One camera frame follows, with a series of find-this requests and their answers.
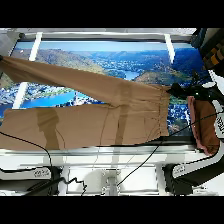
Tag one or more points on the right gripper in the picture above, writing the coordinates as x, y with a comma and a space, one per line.
178, 90

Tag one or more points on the brown trousers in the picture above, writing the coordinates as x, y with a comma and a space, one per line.
100, 123

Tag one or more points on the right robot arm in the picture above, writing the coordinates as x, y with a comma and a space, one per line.
200, 93

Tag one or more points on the pink garment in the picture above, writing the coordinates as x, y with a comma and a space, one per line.
190, 113

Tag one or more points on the black yellow checked garment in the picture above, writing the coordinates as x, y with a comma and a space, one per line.
213, 53

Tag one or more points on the dark blue garment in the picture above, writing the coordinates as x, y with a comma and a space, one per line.
199, 38

